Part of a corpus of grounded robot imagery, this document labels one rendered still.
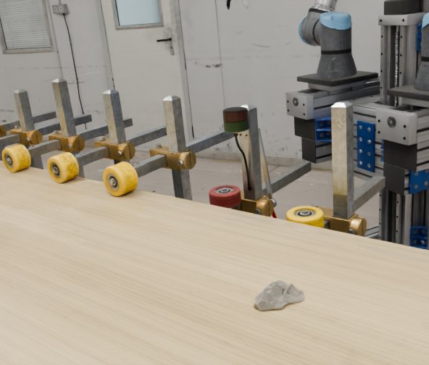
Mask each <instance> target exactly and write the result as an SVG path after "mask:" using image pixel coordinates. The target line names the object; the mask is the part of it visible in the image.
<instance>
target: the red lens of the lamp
mask: <svg viewBox="0 0 429 365"><path fill-rule="evenodd" d="M222 115H223V120H224V121H226V122H239V121H243V120H246V119H248V118H249V115H248V108H246V110H244V111H241V112H224V110H223V111H222Z"/></svg>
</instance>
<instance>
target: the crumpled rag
mask: <svg viewBox="0 0 429 365"><path fill-rule="evenodd" d="M304 297H305V296H304V291H303V290H297V288H296V287H295V286H294V285H293V284H287V283H286V282H284V281H282V280H276V281H272V282H271V283H270V284H269V285H268V286H266V287H265V288H263V289H262V292H261V293H260V294H259V295H258V296H257V297H256V298H255V300H256V303H255V304H254V306H255V305H257V307H258V308H259V310H262V309H263V310H267V309H278V308H282V306H283V307H284V306H285V304H287V303H290V302H292V303H294V302H296V303H297V302H299V301H302V300H304Z"/></svg>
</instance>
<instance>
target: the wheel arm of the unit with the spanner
mask: <svg viewBox="0 0 429 365"><path fill-rule="evenodd" d="M310 171H311V162H310V161H301V162H299V163H298V164H295V165H293V166H292V167H290V168H288V169H287V170H285V171H283V172H281V173H280V174H278V175H276V176H274V177H272V178H271V179H270V183H271V188H272V194H273V193H275V192H277V191H278V190H280V189H281V188H284V187H285V186H287V185H288V184H290V183H292V182H293V181H294V180H297V179H298V178H300V177H301V176H303V175H305V174H306V173H308V172H310ZM262 193H263V195H264V196H267V197H268V195H267V189H266V185H265V182H264V183H262ZM230 209H235V210H238V211H241V204H239V205H237V206H234V207H232V208H230Z"/></svg>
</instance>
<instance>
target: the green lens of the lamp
mask: <svg viewBox="0 0 429 365"><path fill-rule="evenodd" d="M223 123H224V131H225V132H230V133H235V132H242V131H245V130H248V129H249V119H247V120H246V121H244V122H236V123H228V122H225V121H223Z"/></svg>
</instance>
